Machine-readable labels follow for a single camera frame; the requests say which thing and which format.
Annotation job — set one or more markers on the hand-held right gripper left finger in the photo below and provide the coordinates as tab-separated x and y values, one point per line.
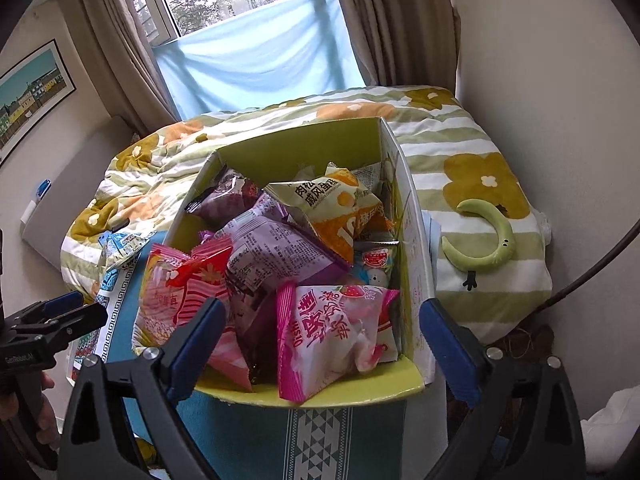
195	350

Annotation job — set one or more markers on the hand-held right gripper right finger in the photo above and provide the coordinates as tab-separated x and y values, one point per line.
450	352

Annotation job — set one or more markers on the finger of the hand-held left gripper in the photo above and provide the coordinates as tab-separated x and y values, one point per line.
80	322
62	302

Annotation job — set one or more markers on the red pink striped packet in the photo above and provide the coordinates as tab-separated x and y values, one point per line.
185	305

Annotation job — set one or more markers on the blue fish print packet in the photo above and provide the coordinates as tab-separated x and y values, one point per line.
375	272

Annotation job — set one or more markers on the pink strawberry snack packet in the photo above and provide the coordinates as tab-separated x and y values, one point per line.
340	335

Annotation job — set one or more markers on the dark purple snack packet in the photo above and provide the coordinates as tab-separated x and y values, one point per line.
225	197

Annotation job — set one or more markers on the orange cake packet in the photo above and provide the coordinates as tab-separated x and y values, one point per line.
335	210

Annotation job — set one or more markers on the green cardboard box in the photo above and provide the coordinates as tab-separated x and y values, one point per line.
300	145

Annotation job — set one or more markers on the person's left hand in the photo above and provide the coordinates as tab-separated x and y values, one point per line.
47	415

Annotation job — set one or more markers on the white key-pattern mat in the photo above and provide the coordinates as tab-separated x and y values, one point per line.
107	305

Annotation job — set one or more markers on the light blue triangular packet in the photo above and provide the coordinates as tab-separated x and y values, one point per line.
125	249

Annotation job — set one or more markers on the teal tablecloth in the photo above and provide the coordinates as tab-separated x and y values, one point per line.
240	435

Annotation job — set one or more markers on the green crescent toy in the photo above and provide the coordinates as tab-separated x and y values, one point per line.
495	247

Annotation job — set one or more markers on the small blue object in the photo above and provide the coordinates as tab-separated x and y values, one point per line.
43	189

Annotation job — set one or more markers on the grey headboard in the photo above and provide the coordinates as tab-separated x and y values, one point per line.
75	185

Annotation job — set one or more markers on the white cloth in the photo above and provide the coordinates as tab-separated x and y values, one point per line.
615	420

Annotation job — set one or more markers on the framed houses picture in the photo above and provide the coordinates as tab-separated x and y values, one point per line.
30	100

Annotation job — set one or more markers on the floral striped blanket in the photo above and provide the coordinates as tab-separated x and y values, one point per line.
450	135

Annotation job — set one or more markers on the beige curtain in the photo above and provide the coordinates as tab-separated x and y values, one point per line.
395	20
115	50

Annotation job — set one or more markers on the light blue window cloth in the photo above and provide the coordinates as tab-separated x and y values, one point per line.
260	60

